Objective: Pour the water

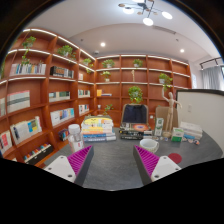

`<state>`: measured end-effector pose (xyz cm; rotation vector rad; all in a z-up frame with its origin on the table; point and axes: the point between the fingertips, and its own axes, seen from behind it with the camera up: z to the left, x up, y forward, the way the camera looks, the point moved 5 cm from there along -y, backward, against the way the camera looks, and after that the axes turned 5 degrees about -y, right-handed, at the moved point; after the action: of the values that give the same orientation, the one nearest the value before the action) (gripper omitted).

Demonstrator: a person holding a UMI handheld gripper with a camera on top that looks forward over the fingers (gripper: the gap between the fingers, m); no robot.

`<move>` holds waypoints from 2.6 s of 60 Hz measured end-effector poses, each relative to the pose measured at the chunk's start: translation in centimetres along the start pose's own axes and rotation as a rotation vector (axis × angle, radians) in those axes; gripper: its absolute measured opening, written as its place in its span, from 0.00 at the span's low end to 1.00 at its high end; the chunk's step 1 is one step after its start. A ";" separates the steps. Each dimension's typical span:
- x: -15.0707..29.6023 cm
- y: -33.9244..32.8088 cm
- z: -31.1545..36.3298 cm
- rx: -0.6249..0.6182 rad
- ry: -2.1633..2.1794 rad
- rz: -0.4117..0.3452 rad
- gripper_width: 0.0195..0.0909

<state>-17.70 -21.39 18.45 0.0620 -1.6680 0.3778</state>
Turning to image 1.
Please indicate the stack of colourful books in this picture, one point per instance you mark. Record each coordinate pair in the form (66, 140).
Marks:
(98, 130)

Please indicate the white partition with dark top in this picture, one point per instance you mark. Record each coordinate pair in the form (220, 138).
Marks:
(203, 113)

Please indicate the dark upholstered chair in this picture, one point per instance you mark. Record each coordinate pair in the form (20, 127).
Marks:
(134, 114)

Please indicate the round printed sticker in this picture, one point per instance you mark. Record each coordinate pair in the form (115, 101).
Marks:
(190, 140)
(197, 142)

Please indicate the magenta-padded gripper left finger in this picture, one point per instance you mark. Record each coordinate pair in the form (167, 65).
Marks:
(59, 166)

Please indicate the ceiling air vent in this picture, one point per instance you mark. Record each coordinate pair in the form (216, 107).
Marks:
(164, 29)

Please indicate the green and white carton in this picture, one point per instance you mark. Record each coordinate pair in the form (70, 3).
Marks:
(159, 127)

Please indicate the yellow striped mug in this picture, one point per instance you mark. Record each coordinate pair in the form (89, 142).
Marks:
(148, 145)

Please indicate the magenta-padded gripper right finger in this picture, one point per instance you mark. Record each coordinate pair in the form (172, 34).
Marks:
(165, 166)

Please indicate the small white wall socket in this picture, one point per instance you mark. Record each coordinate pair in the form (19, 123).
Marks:
(190, 108)

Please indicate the wooden artist mannequin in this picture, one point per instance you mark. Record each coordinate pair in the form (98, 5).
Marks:
(170, 110)

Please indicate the round recessed ceiling light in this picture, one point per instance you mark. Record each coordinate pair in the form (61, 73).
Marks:
(182, 50)
(102, 44)

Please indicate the flat round red coaster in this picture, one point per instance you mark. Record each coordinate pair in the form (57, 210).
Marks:
(175, 158)

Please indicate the grey curtain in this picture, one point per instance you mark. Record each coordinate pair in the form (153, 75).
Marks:
(211, 78)

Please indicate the wooden shelf unit with books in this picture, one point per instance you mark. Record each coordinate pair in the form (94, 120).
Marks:
(33, 116)

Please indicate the small green white box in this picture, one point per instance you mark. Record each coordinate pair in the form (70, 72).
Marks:
(177, 135)

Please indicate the black track light rail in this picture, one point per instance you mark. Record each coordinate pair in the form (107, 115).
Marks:
(210, 61)

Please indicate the stack of white books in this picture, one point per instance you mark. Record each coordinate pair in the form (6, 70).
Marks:
(191, 130)

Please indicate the branched ceiling lamp round bulbs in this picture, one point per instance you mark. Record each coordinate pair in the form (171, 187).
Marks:
(145, 7)

